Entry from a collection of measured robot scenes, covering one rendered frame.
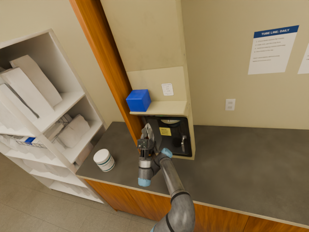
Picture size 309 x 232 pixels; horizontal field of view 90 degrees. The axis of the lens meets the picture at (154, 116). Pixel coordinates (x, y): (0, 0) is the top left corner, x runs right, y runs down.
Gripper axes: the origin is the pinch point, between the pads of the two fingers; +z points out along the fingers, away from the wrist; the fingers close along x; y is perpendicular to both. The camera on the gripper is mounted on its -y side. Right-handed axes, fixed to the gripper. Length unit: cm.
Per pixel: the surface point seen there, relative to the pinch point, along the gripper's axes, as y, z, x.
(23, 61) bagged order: 9, 50, 117
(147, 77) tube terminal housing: 12.7, 25.9, -3.5
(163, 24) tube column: 29, 42, -17
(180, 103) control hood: 3.9, 12.6, -20.4
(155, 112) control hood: 9.2, 7.4, -7.6
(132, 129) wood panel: -4.2, -3.0, 13.4
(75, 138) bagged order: -40, -18, 104
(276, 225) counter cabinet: -32, -57, -74
